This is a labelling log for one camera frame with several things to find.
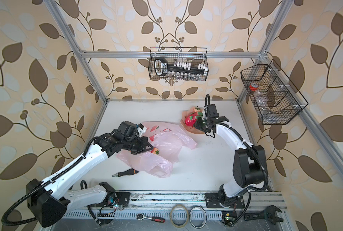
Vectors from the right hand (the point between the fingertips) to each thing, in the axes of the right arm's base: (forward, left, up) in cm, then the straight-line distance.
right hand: (196, 126), depth 89 cm
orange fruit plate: (+1, +2, -5) cm, 6 cm away
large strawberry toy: (-11, +26, -9) cm, 30 cm away
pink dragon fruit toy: (+8, +2, -3) cm, 9 cm away
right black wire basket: (+2, -40, +20) cm, 45 cm away
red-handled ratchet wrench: (-44, +31, -12) cm, 55 cm away
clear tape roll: (-45, +17, -14) cm, 50 cm away
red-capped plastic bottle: (0, -33, +20) cm, 39 cm away
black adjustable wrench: (-45, -31, -11) cm, 56 cm away
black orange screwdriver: (-23, +40, -11) cm, 47 cm away
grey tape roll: (-45, +8, -8) cm, 46 cm away
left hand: (-17, +24, +7) cm, 30 cm away
